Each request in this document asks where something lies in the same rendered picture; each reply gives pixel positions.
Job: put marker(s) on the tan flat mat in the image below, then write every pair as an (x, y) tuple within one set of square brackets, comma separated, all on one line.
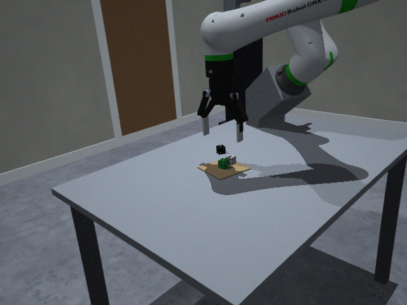
[(213, 170)]

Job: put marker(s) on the green die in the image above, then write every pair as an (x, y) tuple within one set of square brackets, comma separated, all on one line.
[(223, 163)]

